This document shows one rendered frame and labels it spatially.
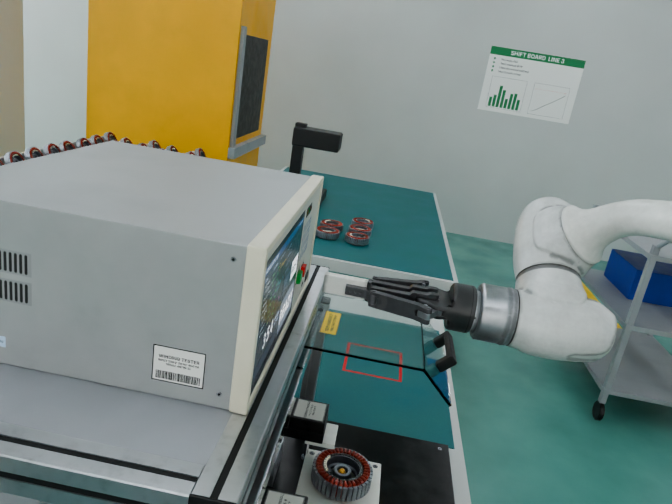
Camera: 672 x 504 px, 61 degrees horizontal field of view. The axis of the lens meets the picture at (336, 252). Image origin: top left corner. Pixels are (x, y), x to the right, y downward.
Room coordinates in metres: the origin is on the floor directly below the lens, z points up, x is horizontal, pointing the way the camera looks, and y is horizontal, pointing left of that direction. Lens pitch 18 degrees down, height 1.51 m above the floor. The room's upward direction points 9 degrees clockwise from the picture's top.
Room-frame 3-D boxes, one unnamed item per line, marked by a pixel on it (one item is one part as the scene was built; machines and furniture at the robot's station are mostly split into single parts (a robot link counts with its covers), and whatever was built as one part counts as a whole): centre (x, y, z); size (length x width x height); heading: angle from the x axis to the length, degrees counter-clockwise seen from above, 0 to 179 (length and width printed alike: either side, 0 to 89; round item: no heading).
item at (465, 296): (0.83, -0.18, 1.18); 0.09 x 0.08 x 0.07; 86
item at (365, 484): (0.87, -0.08, 0.80); 0.11 x 0.11 x 0.04
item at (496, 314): (0.82, -0.25, 1.18); 0.09 x 0.06 x 0.09; 176
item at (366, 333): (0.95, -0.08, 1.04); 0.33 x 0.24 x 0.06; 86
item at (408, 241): (3.13, -0.02, 0.38); 1.85 x 1.10 x 0.75; 176
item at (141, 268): (0.78, 0.25, 1.22); 0.44 x 0.39 x 0.20; 176
